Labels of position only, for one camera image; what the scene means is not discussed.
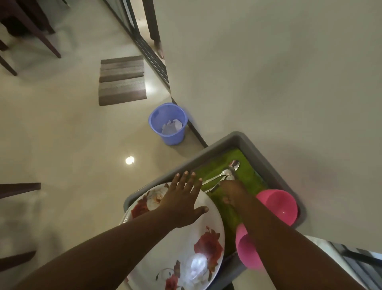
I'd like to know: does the person's left hand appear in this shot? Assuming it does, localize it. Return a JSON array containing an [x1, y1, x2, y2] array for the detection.
[[156, 170, 209, 229]]

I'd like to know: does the person's right hand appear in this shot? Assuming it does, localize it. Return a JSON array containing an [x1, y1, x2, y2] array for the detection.
[[219, 179, 254, 210]]

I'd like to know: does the stack of pink bowls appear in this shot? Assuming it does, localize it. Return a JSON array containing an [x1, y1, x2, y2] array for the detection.
[[255, 189, 298, 227]]

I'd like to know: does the stack of floral plates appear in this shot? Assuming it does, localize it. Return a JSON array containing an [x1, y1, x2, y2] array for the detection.
[[119, 182, 226, 290]]

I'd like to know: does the person's right forearm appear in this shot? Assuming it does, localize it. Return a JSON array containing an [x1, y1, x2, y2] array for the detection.
[[236, 191, 368, 290]]

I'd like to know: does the person's left forearm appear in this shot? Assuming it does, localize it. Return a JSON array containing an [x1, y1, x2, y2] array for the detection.
[[12, 209, 179, 290]]

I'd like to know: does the green cloth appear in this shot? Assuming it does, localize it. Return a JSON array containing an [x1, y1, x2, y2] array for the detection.
[[192, 148, 269, 257]]

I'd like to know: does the grey plastic tray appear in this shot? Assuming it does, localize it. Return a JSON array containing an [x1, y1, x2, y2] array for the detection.
[[123, 131, 307, 290]]

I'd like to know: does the crumpled white paper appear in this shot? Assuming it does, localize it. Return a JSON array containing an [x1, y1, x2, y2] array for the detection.
[[161, 119, 183, 135]]

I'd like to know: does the blue waste bin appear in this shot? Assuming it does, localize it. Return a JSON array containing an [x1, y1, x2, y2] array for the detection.
[[148, 102, 189, 146]]

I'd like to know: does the grey striped doormat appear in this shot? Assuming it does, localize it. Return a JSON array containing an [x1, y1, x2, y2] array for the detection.
[[98, 55, 148, 107]]

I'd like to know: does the black barred window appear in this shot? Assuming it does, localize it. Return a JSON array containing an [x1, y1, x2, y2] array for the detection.
[[328, 240, 382, 290]]

